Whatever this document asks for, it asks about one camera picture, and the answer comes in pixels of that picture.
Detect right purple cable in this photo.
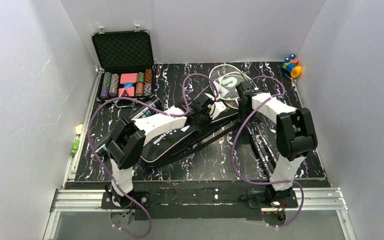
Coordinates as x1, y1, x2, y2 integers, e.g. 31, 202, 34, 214
230, 75, 306, 229

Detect black racket bag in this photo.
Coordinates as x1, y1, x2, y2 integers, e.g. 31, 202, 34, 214
140, 109, 239, 169

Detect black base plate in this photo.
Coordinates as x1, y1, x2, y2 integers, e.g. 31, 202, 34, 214
64, 179, 331, 220

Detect purple cable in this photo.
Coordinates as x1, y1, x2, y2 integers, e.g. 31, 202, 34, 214
230, 75, 306, 229
86, 72, 221, 239

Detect beige clip on rail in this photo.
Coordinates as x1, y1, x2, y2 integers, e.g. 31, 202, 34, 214
75, 124, 84, 135

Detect black poker chip case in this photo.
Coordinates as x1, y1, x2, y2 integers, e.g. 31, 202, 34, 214
91, 27, 155, 103

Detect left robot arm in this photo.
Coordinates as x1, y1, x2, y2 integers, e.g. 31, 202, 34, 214
101, 93, 227, 201

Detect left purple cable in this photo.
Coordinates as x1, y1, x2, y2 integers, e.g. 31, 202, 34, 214
86, 72, 221, 239

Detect colourful toy blocks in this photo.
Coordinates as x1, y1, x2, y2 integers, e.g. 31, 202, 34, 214
281, 54, 303, 78

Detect green clip on rail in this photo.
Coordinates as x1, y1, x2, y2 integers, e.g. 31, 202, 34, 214
71, 139, 80, 156

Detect white badminton racket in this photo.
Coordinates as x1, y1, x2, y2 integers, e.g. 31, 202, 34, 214
209, 64, 256, 110
241, 74, 279, 180

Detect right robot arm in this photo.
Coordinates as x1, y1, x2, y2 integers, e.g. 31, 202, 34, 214
233, 81, 318, 205

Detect black shuttlecock tube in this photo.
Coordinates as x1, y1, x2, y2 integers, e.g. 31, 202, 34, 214
93, 95, 162, 158

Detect aluminium rail frame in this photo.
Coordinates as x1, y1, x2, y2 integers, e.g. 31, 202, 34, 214
51, 73, 348, 238

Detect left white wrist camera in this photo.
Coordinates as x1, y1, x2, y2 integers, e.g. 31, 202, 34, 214
210, 101, 227, 120

